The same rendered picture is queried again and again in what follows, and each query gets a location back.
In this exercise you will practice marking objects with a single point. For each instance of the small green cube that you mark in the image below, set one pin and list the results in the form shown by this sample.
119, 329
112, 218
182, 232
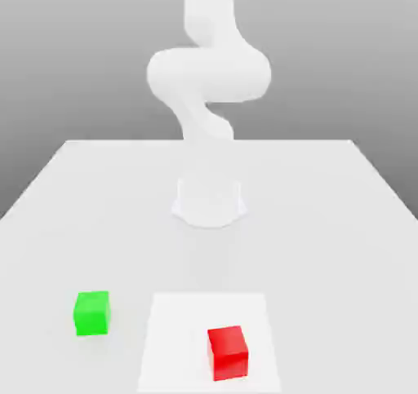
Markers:
92, 314

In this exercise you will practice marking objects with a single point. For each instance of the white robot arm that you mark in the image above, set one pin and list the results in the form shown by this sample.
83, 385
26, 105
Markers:
209, 74

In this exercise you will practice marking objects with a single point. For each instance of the small red cube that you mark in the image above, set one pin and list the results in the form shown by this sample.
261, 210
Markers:
228, 353

